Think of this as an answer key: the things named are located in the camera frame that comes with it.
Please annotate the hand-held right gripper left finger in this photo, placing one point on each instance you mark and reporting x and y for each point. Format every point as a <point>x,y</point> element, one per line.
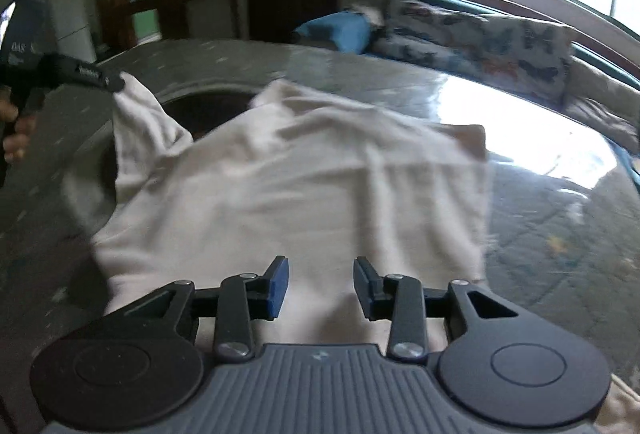
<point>279,286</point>

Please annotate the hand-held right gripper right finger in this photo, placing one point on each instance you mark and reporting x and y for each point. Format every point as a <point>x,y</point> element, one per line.
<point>361,286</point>

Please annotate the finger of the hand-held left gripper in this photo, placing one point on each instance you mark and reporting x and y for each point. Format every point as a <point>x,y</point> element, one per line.
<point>80,73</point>

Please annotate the white towel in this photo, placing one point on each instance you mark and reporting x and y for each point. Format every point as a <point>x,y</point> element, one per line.
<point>300,194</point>

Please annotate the person's left hand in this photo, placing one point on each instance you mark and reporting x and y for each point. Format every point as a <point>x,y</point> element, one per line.
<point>17,139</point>

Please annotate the white refrigerator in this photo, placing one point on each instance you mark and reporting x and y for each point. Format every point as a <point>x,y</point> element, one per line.
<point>75,19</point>

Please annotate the blue towel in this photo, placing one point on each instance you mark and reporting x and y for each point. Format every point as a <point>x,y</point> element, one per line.
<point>335,31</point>

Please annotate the long butterfly print pillow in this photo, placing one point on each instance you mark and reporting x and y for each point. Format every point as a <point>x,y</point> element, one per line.
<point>425,24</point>

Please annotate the small white cloth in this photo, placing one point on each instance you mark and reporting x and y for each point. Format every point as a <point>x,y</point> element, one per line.
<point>367,14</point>

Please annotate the square butterfly print pillow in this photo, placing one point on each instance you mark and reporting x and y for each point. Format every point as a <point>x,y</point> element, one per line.
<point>525,59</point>

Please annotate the beige pillow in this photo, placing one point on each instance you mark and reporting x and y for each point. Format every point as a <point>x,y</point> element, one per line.
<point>600,104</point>

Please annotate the teal sofa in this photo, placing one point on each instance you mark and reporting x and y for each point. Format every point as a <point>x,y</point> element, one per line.
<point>590,49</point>

